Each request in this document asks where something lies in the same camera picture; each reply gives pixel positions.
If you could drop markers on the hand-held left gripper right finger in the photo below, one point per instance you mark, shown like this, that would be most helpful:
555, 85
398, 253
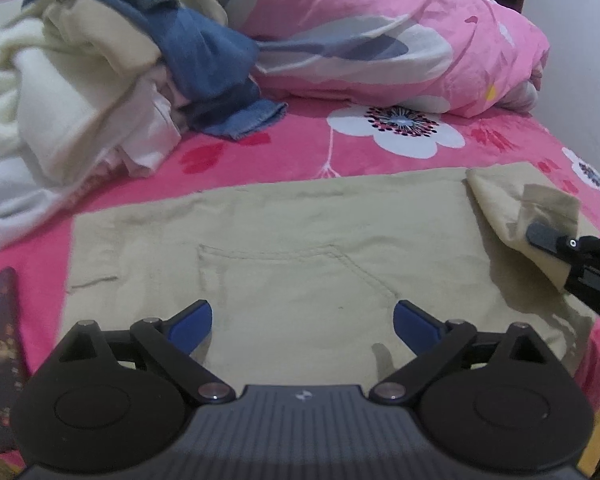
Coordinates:
415, 325

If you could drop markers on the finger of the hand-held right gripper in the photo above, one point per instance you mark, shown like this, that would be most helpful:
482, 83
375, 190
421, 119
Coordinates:
545, 235

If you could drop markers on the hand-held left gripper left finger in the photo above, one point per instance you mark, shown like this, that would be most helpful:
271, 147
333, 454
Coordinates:
190, 325

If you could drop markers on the beige pants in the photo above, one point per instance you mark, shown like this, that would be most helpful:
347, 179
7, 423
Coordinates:
290, 220

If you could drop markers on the pink floral bed sheet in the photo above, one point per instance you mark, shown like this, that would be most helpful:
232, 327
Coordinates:
280, 160

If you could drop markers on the black smartphone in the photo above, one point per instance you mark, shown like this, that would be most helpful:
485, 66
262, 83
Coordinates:
0, 360

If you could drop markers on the white garment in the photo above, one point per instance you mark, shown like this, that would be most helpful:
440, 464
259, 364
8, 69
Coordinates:
145, 125

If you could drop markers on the blue denim jeans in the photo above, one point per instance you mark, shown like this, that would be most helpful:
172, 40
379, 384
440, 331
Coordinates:
205, 60

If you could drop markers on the pink floral duvet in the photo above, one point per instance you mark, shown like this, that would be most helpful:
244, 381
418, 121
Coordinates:
380, 25

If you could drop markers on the cream fleece garment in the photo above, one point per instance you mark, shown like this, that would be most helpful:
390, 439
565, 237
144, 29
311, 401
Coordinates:
55, 90

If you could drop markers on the pale beige garment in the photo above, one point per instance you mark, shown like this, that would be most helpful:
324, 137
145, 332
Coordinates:
200, 2

